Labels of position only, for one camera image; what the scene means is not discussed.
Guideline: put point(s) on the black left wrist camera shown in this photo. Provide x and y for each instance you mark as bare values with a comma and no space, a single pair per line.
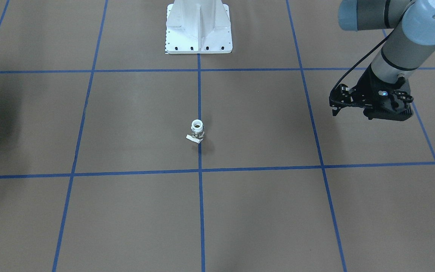
391,104

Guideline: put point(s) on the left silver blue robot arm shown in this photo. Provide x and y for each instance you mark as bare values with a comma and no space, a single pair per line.
409,44

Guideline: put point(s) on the brown paper table mat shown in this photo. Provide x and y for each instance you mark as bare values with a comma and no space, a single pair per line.
96,173

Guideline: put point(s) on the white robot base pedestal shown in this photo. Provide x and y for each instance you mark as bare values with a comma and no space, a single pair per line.
198,27

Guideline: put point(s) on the white PPR valve with handle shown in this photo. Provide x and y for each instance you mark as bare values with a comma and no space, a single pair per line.
197,131

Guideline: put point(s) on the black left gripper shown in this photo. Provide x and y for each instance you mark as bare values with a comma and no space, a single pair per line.
366,86

